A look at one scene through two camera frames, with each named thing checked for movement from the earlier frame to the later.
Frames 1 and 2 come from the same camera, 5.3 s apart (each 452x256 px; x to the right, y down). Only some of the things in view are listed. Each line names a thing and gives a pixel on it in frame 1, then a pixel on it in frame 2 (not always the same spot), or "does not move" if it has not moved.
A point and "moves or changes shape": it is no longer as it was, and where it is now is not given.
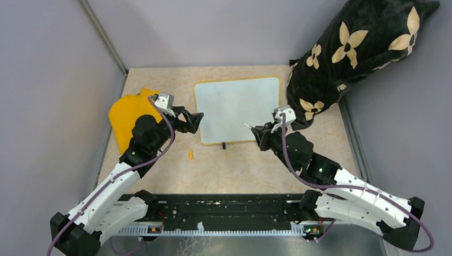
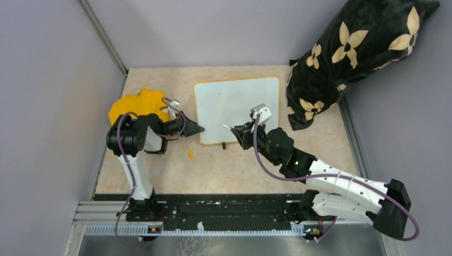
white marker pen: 247,125 moves or changes shape
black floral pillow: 364,35 does not move
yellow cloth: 123,113 does not move
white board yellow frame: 226,104 does not move
